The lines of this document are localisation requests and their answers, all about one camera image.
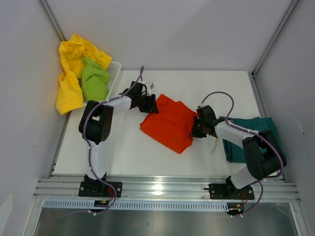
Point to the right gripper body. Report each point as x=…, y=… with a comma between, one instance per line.
x=198, y=130

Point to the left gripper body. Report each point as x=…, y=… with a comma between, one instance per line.
x=142, y=103

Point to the orange shorts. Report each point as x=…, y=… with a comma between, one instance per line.
x=172, y=125

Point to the lime green shorts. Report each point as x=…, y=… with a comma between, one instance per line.
x=94, y=83

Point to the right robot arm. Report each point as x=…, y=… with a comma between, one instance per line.
x=263, y=155

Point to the yellow shorts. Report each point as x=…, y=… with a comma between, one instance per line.
x=70, y=95

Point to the white plastic basket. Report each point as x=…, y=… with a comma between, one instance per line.
x=112, y=78

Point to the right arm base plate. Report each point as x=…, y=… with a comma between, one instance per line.
x=220, y=191

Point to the left aluminium frame post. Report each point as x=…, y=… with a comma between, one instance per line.
x=44, y=4

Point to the aluminium frame post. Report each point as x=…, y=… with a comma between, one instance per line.
x=44, y=4
x=289, y=12

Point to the aluminium mounting rail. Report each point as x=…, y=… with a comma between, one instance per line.
x=161, y=188

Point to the slotted cable duct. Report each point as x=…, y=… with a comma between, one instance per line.
x=138, y=205

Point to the right aluminium frame post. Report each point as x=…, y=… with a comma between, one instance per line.
x=289, y=12

